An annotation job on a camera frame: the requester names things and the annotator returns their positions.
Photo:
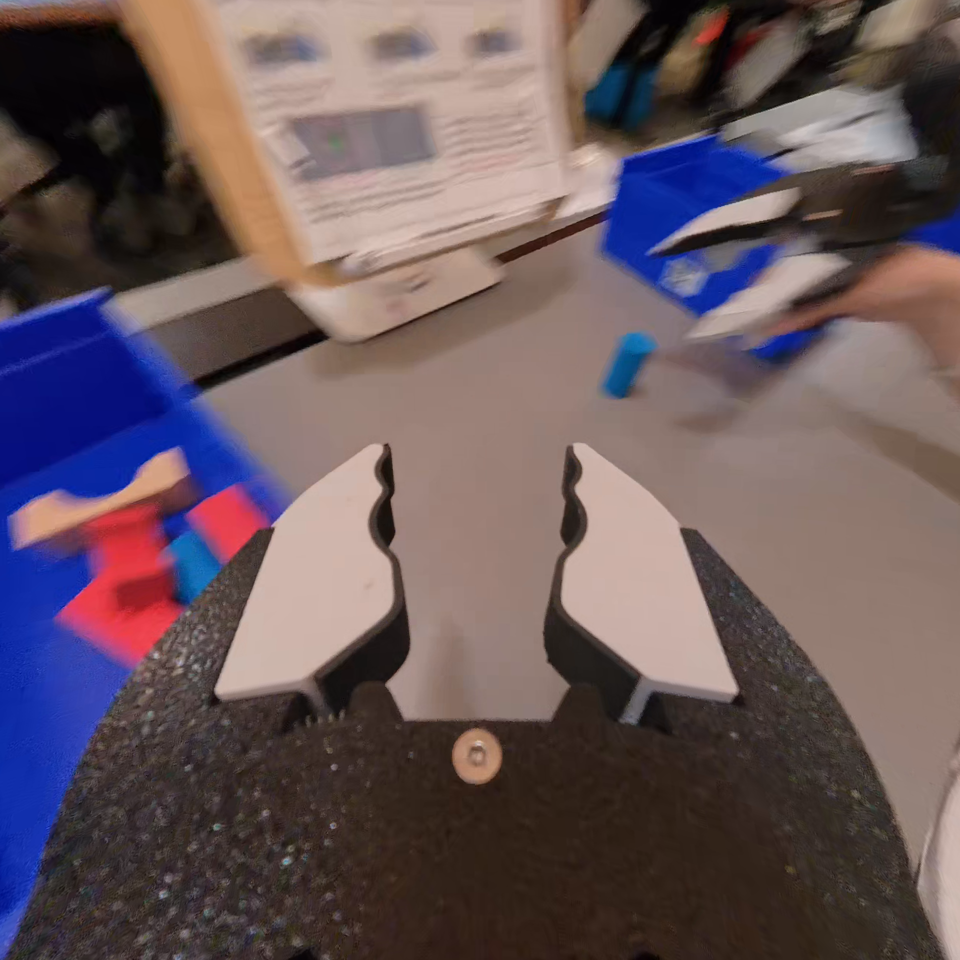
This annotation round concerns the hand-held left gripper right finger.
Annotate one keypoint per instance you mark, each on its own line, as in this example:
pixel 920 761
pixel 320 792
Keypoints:
pixel 645 592

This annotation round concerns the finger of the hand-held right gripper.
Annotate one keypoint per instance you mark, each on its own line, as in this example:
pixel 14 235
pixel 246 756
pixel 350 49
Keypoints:
pixel 742 214
pixel 780 289

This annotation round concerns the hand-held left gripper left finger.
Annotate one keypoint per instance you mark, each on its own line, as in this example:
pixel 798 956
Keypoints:
pixel 315 592

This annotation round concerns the blue wooden cylinder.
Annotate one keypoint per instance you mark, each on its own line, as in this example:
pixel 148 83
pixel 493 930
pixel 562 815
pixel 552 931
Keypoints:
pixel 193 566
pixel 626 367

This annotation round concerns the red arch block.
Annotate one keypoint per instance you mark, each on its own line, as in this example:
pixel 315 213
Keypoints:
pixel 124 540

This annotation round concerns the blue plastic bin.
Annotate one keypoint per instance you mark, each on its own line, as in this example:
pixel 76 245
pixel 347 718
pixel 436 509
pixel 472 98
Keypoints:
pixel 660 202
pixel 45 390

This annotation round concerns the person's right hand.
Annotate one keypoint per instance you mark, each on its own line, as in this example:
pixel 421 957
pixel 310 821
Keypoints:
pixel 915 289

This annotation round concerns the long red rectangular block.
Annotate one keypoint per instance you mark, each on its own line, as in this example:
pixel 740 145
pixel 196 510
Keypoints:
pixel 225 521

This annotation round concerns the natural wooden arch block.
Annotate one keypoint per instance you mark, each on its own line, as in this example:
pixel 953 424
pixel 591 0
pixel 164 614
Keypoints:
pixel 52 521

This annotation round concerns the white stand base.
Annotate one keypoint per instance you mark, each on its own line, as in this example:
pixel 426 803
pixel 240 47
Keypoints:
pixel 405 292

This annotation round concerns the person's white shirt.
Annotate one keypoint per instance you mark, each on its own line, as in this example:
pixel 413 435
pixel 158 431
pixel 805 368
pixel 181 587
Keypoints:
pixel 945 862

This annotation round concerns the wooden display board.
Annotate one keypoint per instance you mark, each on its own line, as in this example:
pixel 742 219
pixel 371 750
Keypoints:
pixel 210 150

